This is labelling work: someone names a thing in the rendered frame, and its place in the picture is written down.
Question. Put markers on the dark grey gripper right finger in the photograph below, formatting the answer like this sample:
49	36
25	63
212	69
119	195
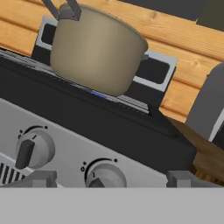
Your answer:
182	178

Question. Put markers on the silver stove knob black grip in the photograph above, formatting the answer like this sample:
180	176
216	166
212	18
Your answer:
103	176
33	150

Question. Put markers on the black and silver stove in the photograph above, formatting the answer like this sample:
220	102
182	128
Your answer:
96	122

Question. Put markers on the beige cooking pot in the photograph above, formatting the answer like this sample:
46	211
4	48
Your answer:
96	49

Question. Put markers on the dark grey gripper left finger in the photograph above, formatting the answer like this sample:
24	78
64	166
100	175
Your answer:
40	178

